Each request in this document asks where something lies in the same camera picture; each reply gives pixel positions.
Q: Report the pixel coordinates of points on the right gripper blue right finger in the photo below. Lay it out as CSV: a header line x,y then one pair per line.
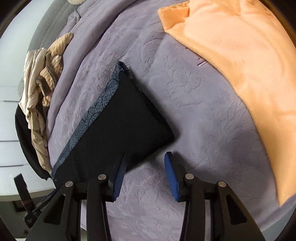
x,y
185,187

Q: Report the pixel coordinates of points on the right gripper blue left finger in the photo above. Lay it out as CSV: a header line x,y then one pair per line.
x,y
104,188

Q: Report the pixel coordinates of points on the black pants with patterned waistband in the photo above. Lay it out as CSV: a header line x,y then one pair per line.
x,y
122,122

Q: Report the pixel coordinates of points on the white drawer cabinet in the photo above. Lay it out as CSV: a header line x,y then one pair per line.
x,y
14,44

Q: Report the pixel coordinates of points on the lavender embossed blanket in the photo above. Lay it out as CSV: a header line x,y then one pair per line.
x,y
216,138

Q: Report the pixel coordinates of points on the black garment at edge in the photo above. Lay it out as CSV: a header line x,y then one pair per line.
x,y
24,137

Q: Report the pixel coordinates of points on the beige puffer jacket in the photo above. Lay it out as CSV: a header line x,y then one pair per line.
x,y
34,64

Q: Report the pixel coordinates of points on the striped cream knit garment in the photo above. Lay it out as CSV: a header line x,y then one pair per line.
x,y
50,75

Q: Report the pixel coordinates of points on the orange fleece cloth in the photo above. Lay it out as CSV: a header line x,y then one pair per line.
x,y
248,45

